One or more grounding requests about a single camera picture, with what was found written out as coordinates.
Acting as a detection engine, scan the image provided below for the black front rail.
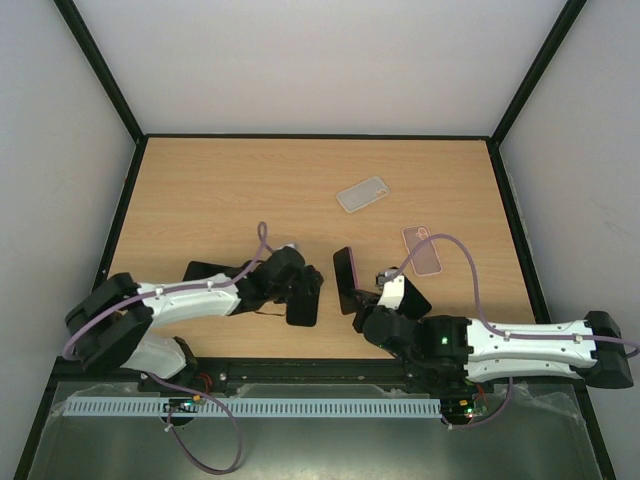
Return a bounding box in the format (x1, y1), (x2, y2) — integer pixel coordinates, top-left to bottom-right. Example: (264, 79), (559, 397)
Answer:
(191, 357), (446, 397)

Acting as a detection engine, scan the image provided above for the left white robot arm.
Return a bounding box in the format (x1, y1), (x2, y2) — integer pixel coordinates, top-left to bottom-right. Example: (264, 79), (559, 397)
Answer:
(63, 245), (324, 380)

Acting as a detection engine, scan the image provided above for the black enclosure frame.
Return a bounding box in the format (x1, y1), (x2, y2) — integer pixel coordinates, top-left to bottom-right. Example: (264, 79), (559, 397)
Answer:
(13, 1), (616, 479)

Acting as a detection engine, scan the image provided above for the purple phone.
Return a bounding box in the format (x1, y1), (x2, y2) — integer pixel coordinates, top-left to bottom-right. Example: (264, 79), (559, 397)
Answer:
(333, 246), (357, 315)

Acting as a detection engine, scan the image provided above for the slotted cable duct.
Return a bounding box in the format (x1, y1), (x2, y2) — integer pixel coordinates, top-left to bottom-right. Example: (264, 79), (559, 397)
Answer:
(62, 397), (441, 419)

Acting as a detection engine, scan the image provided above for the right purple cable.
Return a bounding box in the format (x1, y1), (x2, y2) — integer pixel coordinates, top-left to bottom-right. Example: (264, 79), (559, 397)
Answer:
(387, 233), (640, 359)

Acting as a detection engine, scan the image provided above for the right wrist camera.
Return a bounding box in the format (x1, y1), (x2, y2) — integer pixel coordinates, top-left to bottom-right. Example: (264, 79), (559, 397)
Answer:
(376, 270), (405, 310)

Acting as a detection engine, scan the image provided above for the pink phone case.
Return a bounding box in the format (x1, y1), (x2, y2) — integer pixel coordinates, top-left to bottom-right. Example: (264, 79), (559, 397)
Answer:
(402, 225), (442, 276)

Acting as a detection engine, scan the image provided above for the clear phone case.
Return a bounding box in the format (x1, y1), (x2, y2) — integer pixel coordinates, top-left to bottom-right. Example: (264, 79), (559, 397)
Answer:
(336, 176), (390, 213)

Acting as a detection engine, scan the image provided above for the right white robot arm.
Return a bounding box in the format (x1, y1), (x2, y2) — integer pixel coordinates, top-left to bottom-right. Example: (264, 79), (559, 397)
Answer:
(353, 292), (634, 392)

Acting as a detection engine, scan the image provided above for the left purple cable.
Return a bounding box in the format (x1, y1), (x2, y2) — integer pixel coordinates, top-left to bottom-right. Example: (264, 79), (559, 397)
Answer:
(64, 221), (281, 361)

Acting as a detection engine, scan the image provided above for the purple cable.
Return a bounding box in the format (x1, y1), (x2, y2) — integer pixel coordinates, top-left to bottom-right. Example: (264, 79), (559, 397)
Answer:
(64, 221), (281, 361)
(387, 233), (640, 359)

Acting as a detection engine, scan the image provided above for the black phone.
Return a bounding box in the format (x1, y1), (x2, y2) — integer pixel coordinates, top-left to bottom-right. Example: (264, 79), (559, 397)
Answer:
(183, 261), (237, 288)
(397, 277), (432, 321)

